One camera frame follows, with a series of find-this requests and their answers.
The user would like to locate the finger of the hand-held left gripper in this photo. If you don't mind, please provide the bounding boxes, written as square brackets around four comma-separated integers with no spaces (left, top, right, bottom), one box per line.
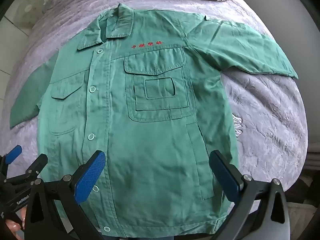
[0,145,22,178]
[6,153,48,184]

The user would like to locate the person's left hand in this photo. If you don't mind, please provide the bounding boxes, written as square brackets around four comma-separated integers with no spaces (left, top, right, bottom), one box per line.
[4,206,27,240]

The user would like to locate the green work jacket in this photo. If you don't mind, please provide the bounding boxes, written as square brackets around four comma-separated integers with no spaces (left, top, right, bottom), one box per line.
[9,3,299,238]

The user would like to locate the white standing fan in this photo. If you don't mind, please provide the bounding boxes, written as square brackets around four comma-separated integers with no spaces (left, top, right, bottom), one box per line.
[14,0,38,28]

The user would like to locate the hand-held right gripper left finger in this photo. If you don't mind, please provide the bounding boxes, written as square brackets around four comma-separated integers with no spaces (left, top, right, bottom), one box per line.
[24,150,107,240]

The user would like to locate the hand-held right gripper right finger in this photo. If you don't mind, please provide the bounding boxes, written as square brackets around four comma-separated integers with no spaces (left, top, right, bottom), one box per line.
[209,150,298,240]

